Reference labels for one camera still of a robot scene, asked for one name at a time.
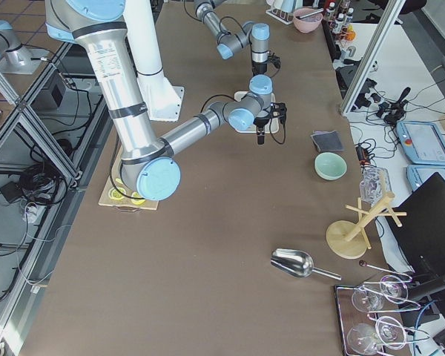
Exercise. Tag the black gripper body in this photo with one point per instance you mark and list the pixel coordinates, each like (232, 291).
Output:
(259, 69)
(261, 122)

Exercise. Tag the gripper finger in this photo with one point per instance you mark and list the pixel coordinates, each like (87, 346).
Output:
(261, 135)

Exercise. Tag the beige rabbit tray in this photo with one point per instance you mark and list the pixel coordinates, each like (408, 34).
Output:
(271, 124)

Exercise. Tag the grey folded cloth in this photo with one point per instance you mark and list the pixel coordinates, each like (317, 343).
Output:
(327, 141)

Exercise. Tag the pink bowl with ice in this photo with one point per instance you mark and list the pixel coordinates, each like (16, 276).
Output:
(306, 19)

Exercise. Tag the mint green bowl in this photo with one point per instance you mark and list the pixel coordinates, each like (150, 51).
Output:
(330, 166)

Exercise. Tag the clear glass jar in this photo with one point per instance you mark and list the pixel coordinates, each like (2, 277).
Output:
(374, 184)

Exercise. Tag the metal scoop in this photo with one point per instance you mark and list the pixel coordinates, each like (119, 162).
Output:
(298, 263)

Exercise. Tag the wooden mug tree stand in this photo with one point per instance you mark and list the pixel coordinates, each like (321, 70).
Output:
(348, 239)

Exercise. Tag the lemon slice lower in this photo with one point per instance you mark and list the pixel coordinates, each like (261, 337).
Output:
(136, 199)

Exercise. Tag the lemon slice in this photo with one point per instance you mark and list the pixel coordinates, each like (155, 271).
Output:
(136, 199)
(116, 194)

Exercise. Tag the upper teach pendant tablet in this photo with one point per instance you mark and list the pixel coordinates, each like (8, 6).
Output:
(422, 142)

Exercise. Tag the teach pendant tablet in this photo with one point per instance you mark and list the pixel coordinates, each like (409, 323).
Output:
(422, 142)
(418, 174)

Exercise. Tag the lower teach pendant tablet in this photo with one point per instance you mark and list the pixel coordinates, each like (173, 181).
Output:
(418, 174)

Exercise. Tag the bamboo cutting board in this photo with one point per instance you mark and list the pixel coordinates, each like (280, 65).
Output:
(125, 204)

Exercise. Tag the lemon slice upper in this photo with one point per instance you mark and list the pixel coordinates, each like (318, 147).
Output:
(116, 194)

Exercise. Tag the black monitor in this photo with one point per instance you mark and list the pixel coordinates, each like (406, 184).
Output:
(422, 235)

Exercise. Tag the wine glass upper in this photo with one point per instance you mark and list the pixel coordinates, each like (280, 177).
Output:
(371, 296)

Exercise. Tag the wine glass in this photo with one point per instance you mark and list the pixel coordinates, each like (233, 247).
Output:
(387, 333)
(371, 296)

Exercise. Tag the wine glass lower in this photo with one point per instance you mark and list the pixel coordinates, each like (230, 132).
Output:
(387, 333)

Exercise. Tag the aluminium frame post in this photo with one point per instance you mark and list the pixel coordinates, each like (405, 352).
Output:
(388, 18)

